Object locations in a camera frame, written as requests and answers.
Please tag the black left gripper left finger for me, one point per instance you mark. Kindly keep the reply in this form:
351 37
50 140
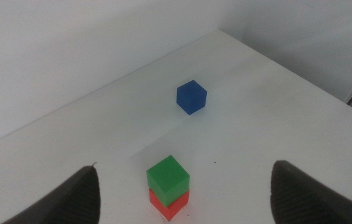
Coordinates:
76 199

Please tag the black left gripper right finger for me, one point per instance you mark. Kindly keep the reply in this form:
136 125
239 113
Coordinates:
297 199

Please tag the green cube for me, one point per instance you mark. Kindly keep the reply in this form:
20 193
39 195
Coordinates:
167 180

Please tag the red cube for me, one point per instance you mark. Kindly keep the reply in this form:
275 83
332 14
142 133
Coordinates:
172 210

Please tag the blue cube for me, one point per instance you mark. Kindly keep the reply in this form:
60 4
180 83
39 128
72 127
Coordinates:
191 97

